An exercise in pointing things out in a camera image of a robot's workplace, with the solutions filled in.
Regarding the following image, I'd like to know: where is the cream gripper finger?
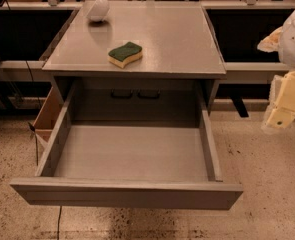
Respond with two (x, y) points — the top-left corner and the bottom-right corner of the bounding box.
(261, 70), (295, 133)
(257, 27), (282, 53)

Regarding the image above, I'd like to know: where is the grey drawer cabinet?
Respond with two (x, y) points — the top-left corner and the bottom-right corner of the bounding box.
(44, 1), (226, 126)

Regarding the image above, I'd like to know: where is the white bowl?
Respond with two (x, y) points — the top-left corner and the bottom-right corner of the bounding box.
(87, 0), (110, 22)

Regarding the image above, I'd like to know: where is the green yellow sponge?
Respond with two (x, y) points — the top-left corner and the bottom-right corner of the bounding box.
(108, 42), (142, 68)

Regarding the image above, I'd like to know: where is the black floor cable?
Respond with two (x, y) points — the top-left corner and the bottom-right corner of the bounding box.
(56, 205), (63, 240)

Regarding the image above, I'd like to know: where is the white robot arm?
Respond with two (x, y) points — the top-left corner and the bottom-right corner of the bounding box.
(257, 10), (295, 133)

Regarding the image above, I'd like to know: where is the grey top drawer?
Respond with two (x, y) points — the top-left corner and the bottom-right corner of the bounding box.
(10, 79), (243, 210)

